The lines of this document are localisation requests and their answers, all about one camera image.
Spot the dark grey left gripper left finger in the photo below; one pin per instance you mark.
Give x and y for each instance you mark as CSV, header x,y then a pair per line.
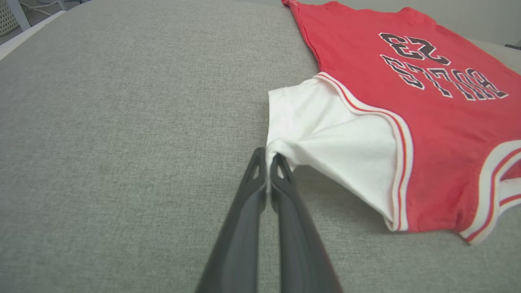
x,y
240,244

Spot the red and white basketball jersey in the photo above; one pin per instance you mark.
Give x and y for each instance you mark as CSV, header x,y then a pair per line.
x,y
366,61

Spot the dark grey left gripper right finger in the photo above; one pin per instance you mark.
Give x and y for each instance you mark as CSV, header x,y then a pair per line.
x,y
301,244

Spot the grey fabric sofa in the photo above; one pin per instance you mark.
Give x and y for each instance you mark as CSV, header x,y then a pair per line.
x,y
122,162

